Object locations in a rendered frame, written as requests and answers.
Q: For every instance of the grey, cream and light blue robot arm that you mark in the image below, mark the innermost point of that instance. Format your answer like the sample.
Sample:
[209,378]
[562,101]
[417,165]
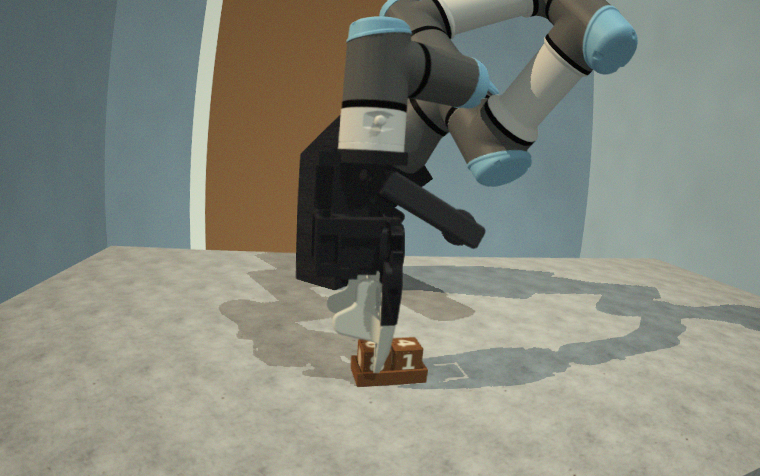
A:
[384,68]

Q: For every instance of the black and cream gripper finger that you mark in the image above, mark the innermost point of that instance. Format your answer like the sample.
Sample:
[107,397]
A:
[345,298]
[374,314]

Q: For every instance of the brown wooden tray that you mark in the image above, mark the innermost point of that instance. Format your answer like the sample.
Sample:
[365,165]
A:
[385,378]

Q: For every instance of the brown cube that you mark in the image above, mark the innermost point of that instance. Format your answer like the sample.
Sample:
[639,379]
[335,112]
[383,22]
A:
[365,355]
[407,354]

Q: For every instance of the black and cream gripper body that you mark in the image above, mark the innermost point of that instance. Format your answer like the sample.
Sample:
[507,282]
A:
[354,218]

